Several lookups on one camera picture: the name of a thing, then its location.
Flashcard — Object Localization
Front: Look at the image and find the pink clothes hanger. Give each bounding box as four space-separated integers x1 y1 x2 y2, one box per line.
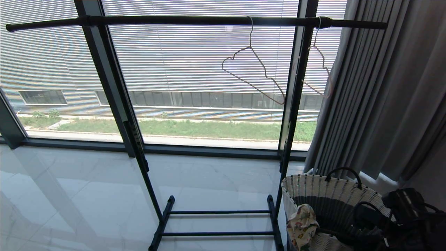
301 17 333 98
222 16 286 105

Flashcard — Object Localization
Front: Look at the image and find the black clothes rack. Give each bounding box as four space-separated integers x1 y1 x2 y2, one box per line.
5 16 388 251

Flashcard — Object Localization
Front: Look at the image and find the white laundry basket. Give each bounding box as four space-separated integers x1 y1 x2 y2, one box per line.
282 167 396 251

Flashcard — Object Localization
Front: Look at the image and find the window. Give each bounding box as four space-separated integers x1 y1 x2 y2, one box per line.
0 0 349 161

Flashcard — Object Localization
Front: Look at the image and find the cream printed garment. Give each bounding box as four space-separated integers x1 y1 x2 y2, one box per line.
286 204 320 251

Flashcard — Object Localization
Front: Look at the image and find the grey curtain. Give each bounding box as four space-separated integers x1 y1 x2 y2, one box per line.
304 0 446 196

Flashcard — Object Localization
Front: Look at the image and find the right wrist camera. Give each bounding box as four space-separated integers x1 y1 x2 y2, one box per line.
382 188 426 224

